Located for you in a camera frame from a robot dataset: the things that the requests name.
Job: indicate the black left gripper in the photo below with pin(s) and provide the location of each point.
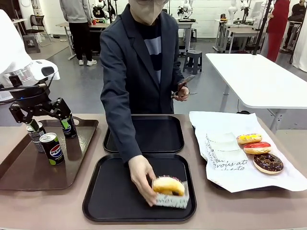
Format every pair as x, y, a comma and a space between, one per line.
31, 98

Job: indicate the black Pepsi can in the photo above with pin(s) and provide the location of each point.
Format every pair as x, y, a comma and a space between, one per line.
54, 151
70, 130
38, 139

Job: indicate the metal serving tongs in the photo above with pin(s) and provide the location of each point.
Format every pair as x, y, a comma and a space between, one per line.
189, 78

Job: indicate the white printed paper donut holder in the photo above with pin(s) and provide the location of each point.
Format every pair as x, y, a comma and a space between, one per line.
227, 161
224, 146
172, 202
220, 137

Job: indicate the yellow frosted donut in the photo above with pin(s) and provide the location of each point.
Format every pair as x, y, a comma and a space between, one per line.
248, 139

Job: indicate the red frosted donut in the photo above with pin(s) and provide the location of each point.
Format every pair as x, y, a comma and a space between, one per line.
256, 148

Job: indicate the chocolate frosted donut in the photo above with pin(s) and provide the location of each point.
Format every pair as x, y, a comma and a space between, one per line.
262, 166

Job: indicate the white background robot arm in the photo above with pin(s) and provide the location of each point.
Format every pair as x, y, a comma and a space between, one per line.
184, 8
232, 12

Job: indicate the person's left forearm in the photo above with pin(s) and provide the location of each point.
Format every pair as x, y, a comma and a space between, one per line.
176, 74

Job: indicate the person's right forearm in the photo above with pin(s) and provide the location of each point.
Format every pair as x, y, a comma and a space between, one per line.
122, 129

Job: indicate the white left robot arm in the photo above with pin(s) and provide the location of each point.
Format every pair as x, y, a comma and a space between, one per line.
14, 48

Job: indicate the person's right hand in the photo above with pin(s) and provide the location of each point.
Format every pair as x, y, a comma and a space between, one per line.
140, 175

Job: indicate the person's left hand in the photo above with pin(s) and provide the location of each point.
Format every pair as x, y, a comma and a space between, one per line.
183, 92

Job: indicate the brown plastic serving tray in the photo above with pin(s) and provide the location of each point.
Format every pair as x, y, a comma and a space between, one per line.
28, 172

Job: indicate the grey plastic stool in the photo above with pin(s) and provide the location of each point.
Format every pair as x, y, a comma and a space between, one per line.
31, 43
192, 61

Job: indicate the black office chair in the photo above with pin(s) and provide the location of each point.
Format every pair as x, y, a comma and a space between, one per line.
37, 26

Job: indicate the wooden top lab table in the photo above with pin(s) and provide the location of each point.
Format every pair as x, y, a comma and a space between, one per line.
64, 25

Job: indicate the bystander in grey hoodie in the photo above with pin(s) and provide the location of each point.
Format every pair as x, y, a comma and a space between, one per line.
76, 28

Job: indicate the person's dark blazer torso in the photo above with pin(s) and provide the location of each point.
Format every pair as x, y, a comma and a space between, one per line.
129, 60

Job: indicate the beige face mask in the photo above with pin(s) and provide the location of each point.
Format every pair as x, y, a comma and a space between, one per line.
144, 12

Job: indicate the white lab table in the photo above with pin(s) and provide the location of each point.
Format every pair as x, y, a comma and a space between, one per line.
239, 32
185, 26

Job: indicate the white paper sheet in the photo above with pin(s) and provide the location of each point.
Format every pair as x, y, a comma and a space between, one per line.
239, 122

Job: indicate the white rectangular table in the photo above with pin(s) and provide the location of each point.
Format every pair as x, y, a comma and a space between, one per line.
259, 79

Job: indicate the bystander in red apron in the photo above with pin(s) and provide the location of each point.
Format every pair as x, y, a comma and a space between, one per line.
277, 26

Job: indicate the bystander in black clothes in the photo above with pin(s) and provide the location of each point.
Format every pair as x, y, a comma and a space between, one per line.
296, 16

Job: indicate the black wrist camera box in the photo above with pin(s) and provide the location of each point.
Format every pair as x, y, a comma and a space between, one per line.
15, 80

